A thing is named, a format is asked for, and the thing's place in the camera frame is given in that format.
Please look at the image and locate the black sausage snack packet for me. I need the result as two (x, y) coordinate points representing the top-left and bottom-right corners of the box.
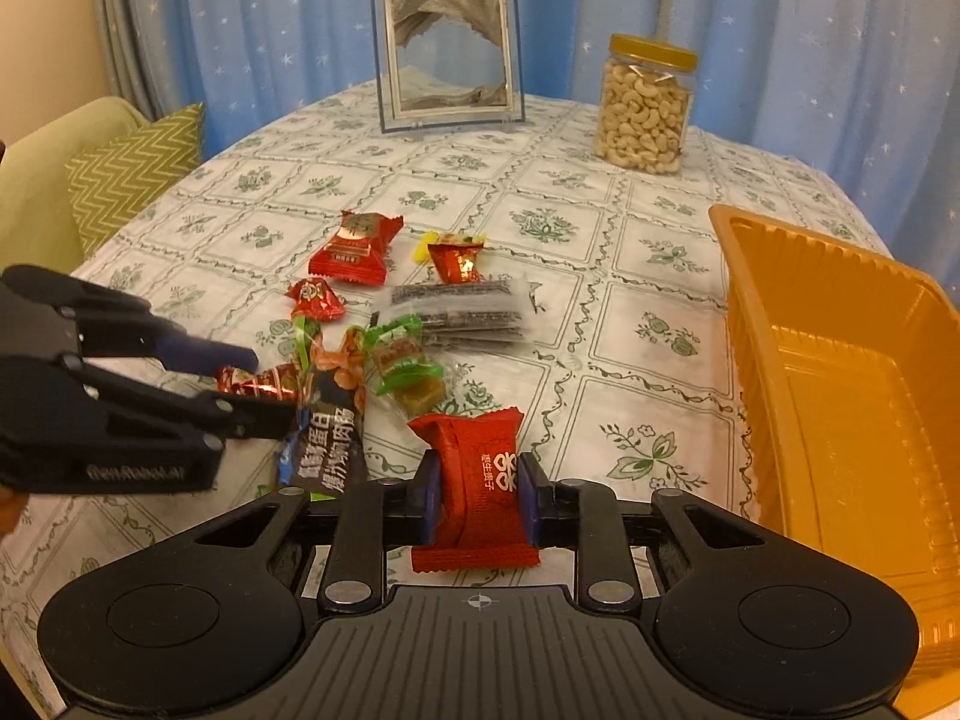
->
(277, 325), (368, 500)

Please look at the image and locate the red fabric-look snack packet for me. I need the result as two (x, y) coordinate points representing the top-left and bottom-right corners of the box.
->
(409, 406), (540, 574)

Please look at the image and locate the small red candy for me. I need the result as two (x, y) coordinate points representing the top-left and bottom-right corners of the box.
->
(286, 275), (347, 322)

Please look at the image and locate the green brown candy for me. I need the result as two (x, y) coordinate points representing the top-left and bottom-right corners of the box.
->
(363, 314), (446, 419)

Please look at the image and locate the large red snack packet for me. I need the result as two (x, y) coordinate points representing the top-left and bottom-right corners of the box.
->
(308, 211), (404, 288)

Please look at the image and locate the clear sesame bar packet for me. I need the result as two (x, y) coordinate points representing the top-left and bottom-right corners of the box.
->
(371, 278), (537, 346)

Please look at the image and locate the red yellow candy packet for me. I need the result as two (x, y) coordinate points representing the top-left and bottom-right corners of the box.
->
(413, 232), (485, 284)

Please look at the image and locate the person's left hand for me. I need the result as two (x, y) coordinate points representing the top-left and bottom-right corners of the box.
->
(0, 486), (29, 536)

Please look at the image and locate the green zigzag cushion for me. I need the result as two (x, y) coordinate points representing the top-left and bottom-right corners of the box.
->
(67, 103), (205, 259)

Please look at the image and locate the yellow-green sofa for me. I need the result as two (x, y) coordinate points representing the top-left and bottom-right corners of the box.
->
(0, 96), (148, 273)

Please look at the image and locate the green floral tablecloth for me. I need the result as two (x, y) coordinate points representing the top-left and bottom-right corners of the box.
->
(0, 78), (895, 720)

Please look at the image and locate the orange plastic tray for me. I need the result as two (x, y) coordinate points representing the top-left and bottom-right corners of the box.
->
(709, 205), (960, 718)

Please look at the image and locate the cashew jar gold lid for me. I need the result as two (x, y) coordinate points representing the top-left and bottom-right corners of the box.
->
(594, 32), (698, 176)

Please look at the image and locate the blue star curtain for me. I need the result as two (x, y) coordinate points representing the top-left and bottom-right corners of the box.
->
(94, 0), (958, 289)

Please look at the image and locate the sand art picture frame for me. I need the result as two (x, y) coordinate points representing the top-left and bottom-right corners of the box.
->
(371, 0), (526, 133)

